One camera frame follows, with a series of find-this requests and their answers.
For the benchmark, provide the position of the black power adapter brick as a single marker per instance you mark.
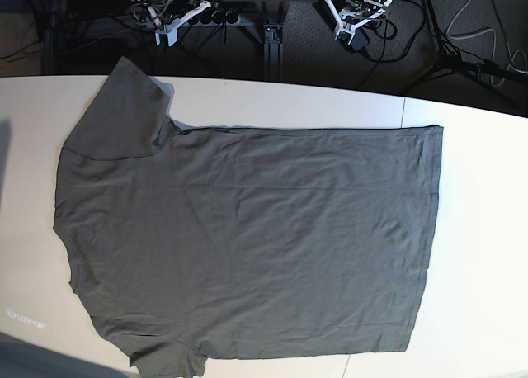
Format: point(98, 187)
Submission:
point(359, 41)

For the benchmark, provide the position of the black power strip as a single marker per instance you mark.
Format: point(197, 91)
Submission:
point(216, 18)

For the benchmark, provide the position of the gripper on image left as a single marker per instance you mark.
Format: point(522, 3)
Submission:
point(170, 29)

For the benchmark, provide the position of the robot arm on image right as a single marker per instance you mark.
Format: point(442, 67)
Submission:
point(348, 16)

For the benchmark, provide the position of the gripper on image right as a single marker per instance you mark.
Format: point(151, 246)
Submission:
point(351, 15)

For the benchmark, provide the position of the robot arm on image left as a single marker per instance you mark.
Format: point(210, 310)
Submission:
point(165, 17)

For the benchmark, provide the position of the dark grey T-shirt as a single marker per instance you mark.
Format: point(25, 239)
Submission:
point(242, 243)

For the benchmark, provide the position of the aluminium frame post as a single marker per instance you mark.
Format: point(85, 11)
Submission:
point(273, 55)

